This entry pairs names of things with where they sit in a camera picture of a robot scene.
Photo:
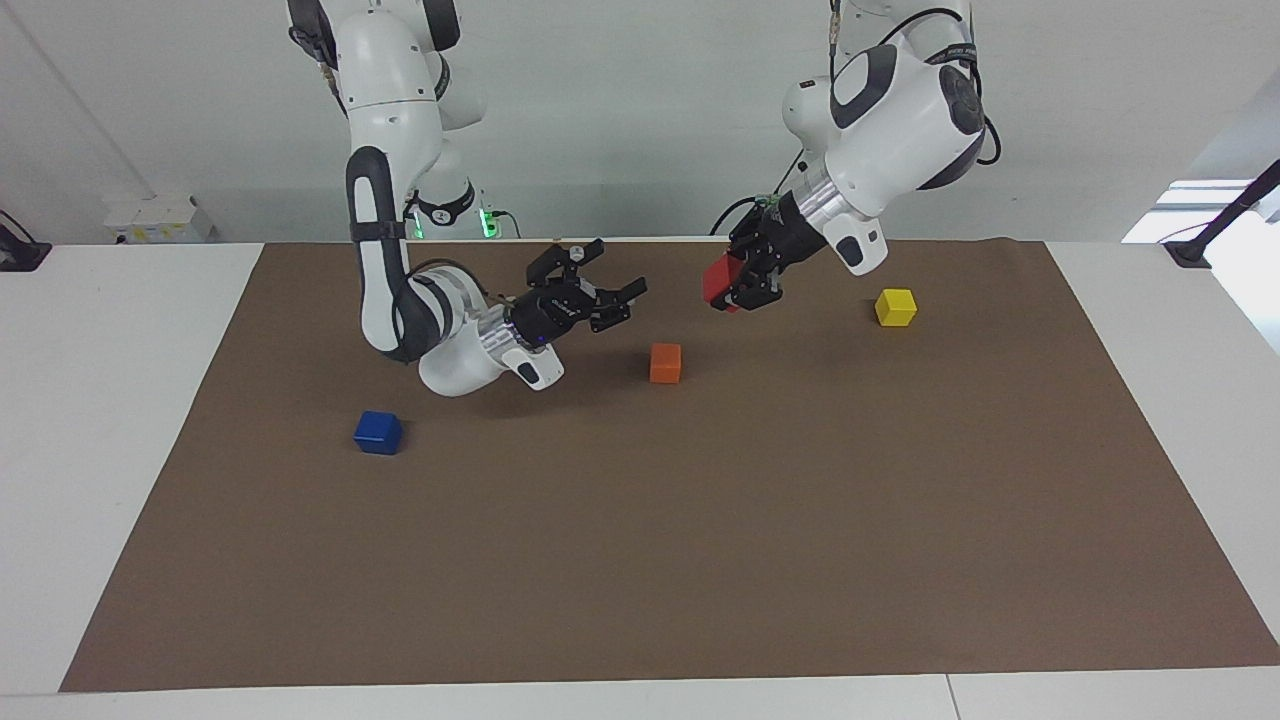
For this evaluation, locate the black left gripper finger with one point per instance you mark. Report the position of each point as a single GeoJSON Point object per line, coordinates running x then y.
{"type": "Point", "coordinates": [745, 250]}
{"type": "Point", "coordinates": [758, 292]}

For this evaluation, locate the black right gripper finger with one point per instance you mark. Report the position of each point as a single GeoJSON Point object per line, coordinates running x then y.
{"type": "Point", "coordinates": [618, 305]}
{"type": "Point", "coordinates": [560, 262]}

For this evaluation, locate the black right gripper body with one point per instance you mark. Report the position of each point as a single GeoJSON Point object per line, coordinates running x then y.
{"type": "Point", "coordinates": [552, 315]}

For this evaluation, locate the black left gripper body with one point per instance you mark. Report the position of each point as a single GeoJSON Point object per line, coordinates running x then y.
{"type": "Point", "coordinates": [795, 235]}

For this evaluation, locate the red wooden block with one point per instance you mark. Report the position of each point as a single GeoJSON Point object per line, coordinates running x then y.
{"type": "Point", "coordinates": [718, 280]}

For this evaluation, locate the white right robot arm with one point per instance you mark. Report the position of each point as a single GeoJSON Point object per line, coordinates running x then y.
{"type": "Point", "coordinates": [385, 80]}

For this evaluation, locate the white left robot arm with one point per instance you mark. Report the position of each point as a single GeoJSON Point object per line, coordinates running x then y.
{"type": "Point", "coordinates": [900, 120]}

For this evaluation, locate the orange wooden block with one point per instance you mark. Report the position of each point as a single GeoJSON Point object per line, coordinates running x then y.
{"type": "Point", "coordinates": [665, 363]}

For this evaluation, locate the yellow wooden block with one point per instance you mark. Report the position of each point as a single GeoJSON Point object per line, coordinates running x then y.
{"type": "Point", "coordinates": [896, 308]}

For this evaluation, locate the blue wooden block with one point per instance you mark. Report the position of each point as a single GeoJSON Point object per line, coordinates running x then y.
{"type": "Point", "coordinates": [378, 433]}

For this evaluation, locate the brown paper mat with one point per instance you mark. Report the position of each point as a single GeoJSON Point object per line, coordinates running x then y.
{"type": "Point", "coordinates": [650, 540]}

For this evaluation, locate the white box with yellow label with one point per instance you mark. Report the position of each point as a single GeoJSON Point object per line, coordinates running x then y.
{"type": "Point", "coordinates": [155, 222]}

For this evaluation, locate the black angled stand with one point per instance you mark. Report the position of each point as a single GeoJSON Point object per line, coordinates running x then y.
{"type": "Point", "coordinates": [1225, 215]}

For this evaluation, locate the black table clamp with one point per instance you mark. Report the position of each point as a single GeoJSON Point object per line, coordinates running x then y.
{"type": "Point", "coordinates": [20, 255]}

